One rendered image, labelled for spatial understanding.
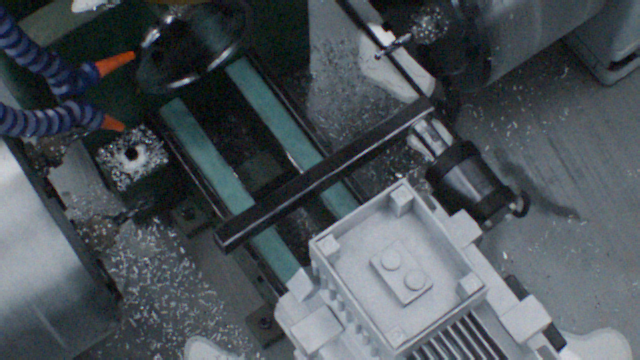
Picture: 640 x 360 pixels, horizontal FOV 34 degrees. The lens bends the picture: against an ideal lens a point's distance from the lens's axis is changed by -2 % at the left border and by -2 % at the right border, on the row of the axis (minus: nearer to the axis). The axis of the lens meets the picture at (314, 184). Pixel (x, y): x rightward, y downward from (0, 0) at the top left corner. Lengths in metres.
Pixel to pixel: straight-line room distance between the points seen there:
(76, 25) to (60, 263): 0.23
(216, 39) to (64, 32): 0.21
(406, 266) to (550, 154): 0.46
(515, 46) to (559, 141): 0.28
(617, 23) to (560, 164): 0.19
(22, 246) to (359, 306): 0.29
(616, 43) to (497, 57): 0.27
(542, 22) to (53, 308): 0.54
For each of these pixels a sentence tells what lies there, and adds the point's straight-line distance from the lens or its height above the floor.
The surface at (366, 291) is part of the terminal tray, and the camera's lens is 0.91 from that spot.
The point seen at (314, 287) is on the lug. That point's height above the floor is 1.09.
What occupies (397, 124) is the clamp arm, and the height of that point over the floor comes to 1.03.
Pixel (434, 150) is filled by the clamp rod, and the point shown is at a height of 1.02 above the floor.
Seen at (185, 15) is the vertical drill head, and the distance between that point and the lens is 0.86.
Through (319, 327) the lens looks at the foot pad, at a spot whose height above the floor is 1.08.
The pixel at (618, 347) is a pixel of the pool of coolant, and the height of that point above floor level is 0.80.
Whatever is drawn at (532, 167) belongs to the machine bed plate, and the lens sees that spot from 1.31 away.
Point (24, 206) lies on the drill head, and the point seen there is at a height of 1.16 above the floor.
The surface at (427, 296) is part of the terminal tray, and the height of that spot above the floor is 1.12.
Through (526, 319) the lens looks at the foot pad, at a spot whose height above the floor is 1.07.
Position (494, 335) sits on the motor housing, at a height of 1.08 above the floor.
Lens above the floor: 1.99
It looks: 68 degrees down
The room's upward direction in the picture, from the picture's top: 3 degrees counter-clockwise
